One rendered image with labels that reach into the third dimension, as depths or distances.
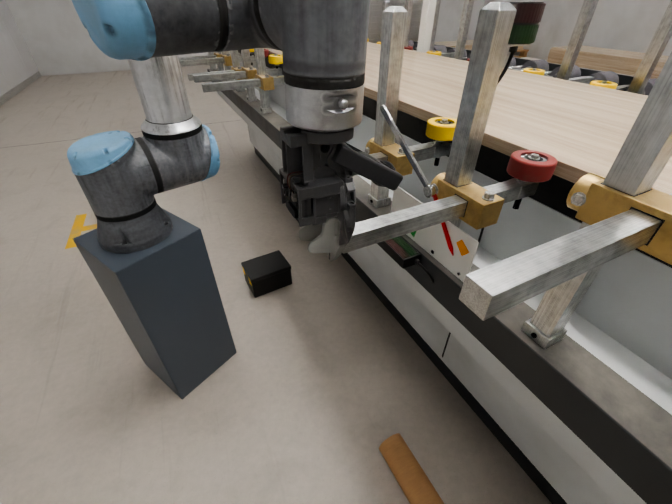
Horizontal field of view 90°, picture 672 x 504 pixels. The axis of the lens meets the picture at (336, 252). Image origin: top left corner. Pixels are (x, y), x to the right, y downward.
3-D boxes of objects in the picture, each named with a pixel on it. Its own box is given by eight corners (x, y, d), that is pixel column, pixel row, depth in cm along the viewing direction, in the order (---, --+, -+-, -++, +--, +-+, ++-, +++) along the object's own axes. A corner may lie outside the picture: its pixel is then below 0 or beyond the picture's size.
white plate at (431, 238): (464, 284, 66) (477, 243, 60) (389, 221, 84) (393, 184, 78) (466, 283, 66) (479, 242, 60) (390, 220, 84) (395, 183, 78)
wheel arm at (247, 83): (204, 94, 142) (202, 83, 139) (203, 93, 144) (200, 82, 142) (300, 84, 157) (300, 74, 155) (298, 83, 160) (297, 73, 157)
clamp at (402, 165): (392, 178, 77) (394, 157, 74) (362, 158, 87) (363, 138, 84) (414, 173, 79) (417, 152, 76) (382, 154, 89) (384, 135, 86)
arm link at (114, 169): (86, 201, 92) (54, 137, 82) (151, 183, 101) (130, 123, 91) (99, 224, 83) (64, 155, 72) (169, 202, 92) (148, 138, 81)
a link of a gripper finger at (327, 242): (304, 267, 52) (302, 215, 47) (338, 257, 54) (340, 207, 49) (311, 279, 50) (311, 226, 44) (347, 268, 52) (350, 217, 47)
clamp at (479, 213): (476, 230, 59) (484, 205, 56) (427, 197, 69) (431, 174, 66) (499, 222, 61) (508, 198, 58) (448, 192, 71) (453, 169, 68)
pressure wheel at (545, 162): (518, 221, 66) (539, 166, 59) (486, 203, 72) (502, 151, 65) (545, 212, 69) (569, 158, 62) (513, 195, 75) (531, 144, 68)
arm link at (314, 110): (341, 72, 43) (383, 88, 36) (340, 113, 46) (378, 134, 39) (273, 76, 40) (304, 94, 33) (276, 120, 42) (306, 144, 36)
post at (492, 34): (436, 273, 74) (501, 2, 45) (426, 264, 77) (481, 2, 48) (448, 268, 76) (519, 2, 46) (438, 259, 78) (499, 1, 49)
